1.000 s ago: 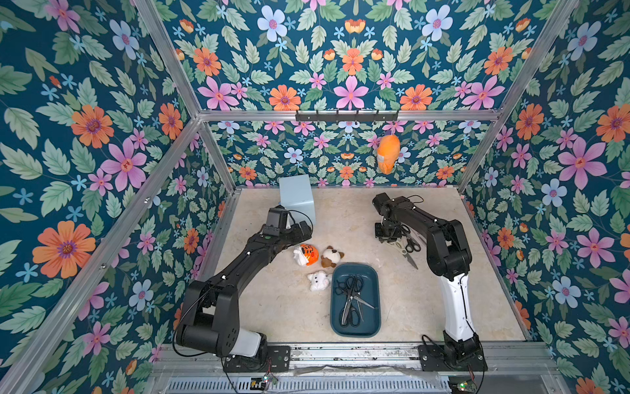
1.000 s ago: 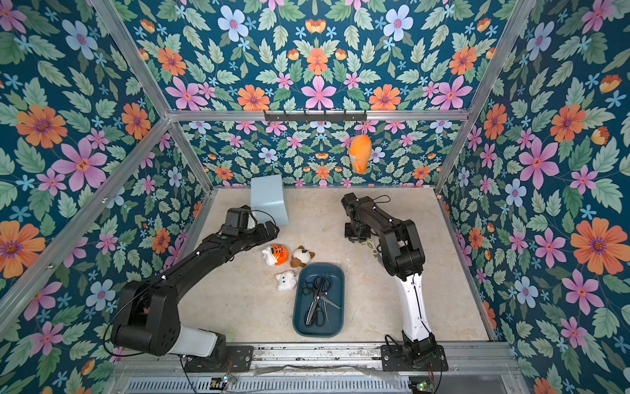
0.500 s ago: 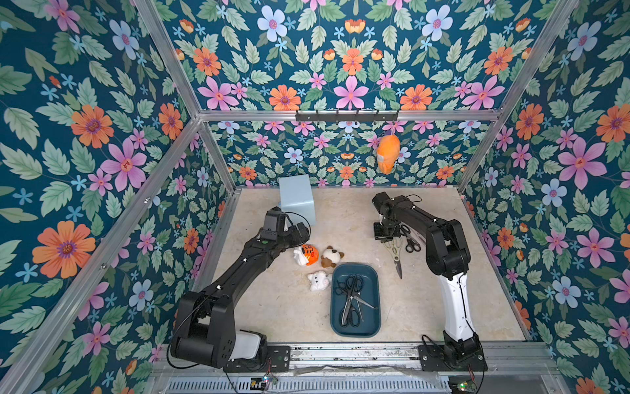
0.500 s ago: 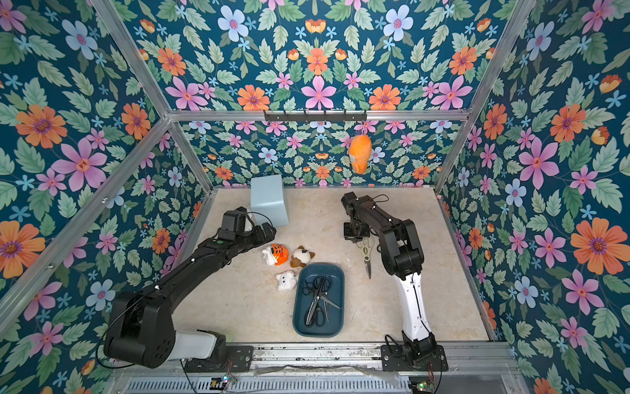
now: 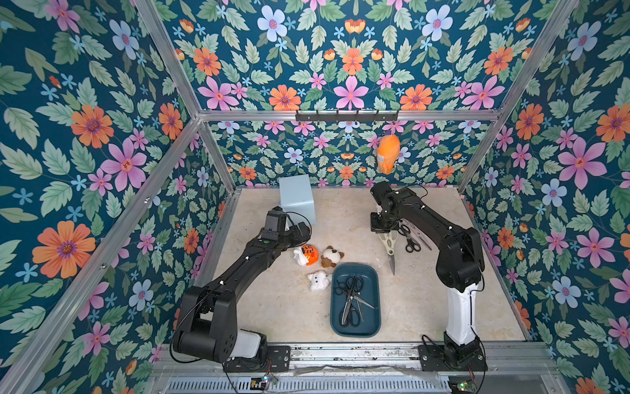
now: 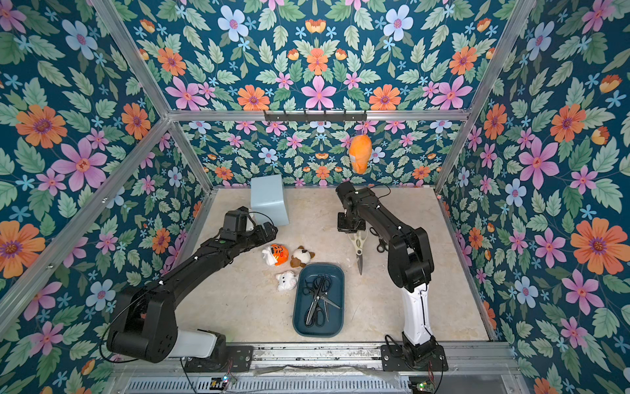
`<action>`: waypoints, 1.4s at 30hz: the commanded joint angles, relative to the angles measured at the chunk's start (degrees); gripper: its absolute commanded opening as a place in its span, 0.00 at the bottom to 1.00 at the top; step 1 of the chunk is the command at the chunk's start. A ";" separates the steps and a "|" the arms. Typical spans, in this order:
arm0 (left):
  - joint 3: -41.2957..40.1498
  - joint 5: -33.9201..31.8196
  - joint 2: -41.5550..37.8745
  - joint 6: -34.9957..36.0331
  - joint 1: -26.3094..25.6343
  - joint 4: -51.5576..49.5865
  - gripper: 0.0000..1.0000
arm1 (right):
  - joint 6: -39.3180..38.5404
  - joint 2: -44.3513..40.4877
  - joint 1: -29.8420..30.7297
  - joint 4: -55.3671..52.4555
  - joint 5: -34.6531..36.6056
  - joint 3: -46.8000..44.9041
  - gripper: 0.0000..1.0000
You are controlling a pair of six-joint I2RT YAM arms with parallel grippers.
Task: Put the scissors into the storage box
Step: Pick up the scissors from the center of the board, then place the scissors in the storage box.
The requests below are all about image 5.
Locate cream kitchen shears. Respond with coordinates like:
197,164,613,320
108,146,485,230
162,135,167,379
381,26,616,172
378,231,399,275

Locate small black thin scissors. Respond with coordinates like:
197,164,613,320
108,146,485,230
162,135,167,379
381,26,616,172
336,278,376,310

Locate large black scissors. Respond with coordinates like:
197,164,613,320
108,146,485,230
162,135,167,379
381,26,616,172
341,302,362,327

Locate pink transparent scissors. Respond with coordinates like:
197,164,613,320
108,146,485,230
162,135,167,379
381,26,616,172
408,222,432,251

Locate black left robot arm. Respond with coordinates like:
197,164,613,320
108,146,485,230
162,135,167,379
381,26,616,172
170,222,312,364

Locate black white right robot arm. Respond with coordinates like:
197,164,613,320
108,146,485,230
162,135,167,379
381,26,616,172
370,182,487,372

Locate light blue box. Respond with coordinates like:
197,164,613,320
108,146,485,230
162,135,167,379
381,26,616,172
279,175,317,226

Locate dark teal storage tray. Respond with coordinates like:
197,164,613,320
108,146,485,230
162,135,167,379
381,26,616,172
330,263,382,338

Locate orange tiger plush toy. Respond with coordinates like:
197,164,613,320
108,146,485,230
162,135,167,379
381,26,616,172
293,244,320,267

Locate brown dog plush toy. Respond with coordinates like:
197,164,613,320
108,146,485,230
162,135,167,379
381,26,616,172
320,246,345,269

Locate white plush toy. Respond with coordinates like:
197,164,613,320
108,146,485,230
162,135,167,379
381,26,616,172
307,271,331,292

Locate orange hanging plush toy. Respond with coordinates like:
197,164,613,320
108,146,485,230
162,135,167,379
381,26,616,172
377,135,400,175

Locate white ventilation grille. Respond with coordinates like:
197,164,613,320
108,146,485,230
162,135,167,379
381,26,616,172
160,376,451,393

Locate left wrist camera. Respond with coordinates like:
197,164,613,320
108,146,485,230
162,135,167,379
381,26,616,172
263,206,287,232

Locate black wall hook rail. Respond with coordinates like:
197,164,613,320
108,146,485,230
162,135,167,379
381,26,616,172
295,110,400,123

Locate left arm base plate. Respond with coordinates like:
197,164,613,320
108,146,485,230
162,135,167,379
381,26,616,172
224,346,291,373

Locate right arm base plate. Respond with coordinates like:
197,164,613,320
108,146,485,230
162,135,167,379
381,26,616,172
418,342,488,372

